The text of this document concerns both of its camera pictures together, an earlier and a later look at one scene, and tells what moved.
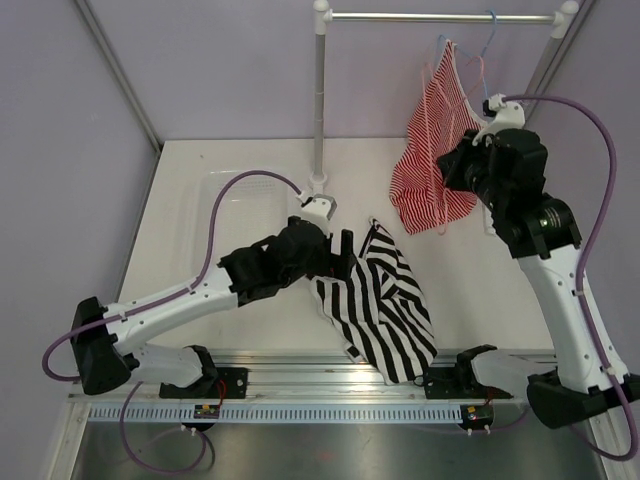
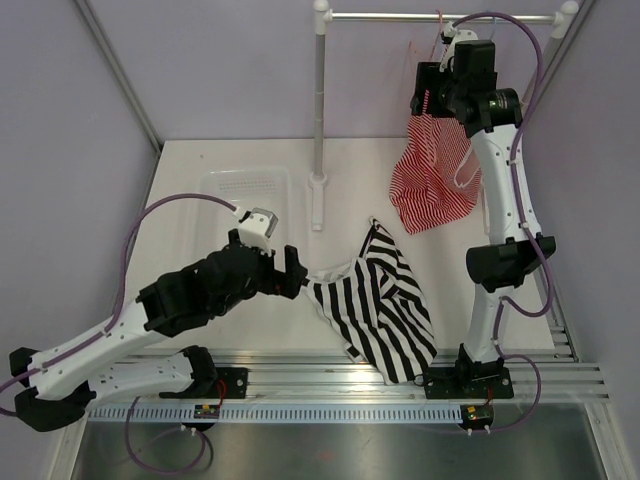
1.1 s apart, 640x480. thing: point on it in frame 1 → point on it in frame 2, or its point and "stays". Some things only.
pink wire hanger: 447,138 → 436,38
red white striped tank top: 420,196 stays
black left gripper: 339,265 → 283,283
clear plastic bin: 252,209 stays
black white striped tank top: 377,306 stays
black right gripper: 453,162 → 429,76
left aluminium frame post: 120,75 stays
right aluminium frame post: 567,47 stays
